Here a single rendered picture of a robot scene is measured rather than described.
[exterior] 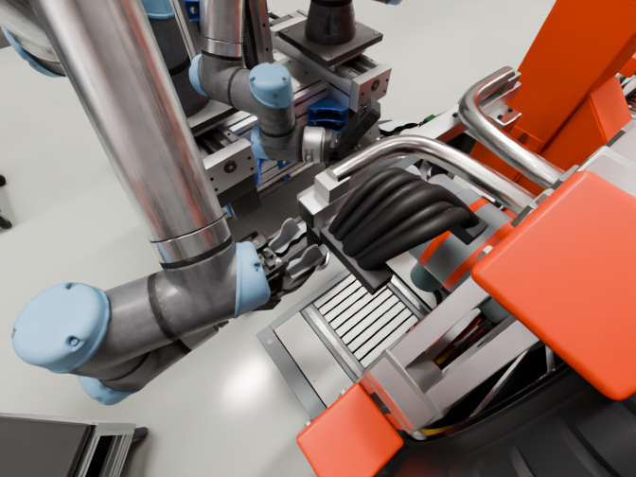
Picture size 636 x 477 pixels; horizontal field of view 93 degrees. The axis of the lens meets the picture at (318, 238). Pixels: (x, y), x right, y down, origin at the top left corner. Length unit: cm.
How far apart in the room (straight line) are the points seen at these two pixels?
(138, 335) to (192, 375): 102
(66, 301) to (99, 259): 140
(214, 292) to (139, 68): 20
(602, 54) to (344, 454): 84
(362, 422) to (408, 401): 9
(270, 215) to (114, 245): 80
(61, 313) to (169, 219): 12
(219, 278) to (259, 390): 100
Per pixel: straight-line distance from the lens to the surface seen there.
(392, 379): 30
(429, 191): 30
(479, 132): 46
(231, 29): 66
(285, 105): 60
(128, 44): 31
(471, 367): 28
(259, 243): 43
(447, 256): 47
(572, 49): 91
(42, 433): 116
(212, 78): 67
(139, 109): 29
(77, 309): 34
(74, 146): 240
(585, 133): 96
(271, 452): 127
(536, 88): 95
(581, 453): 23
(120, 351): 36
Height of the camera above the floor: 126
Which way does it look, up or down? 58 degrees down
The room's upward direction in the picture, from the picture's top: straight up
